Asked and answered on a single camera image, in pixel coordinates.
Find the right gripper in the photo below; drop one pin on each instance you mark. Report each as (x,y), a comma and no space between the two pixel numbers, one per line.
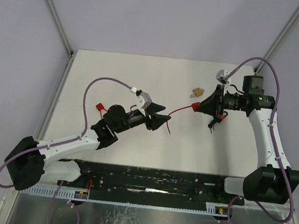
(219,103)

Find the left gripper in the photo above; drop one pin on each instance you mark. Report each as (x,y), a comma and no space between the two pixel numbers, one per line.
(148,119)

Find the small red cable padlock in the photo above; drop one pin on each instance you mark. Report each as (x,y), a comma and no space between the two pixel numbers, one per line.
(192,106)

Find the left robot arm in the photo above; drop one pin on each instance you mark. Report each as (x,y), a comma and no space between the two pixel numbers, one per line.
(34,161)

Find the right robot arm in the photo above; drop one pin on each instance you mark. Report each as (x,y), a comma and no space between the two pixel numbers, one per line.
(273,180)

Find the orange black padlock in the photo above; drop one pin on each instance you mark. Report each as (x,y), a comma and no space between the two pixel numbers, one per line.
(222,116)

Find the black-headed keys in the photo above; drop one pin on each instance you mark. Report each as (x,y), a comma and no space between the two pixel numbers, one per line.
(211,125)

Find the brass padlock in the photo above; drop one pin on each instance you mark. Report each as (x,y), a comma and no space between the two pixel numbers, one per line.
(197,92)

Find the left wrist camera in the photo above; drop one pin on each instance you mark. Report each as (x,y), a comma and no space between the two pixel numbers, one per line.
(143,99)

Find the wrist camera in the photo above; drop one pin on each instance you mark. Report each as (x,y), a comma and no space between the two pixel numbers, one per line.
(143,99)
(222,78)

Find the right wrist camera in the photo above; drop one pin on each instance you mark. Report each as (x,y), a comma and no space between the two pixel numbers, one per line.
(222,78)

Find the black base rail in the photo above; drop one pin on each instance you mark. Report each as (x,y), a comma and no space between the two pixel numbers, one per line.
(150,187)

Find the white slotted cable duct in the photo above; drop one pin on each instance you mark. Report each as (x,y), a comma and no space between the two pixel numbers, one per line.
(65,193)

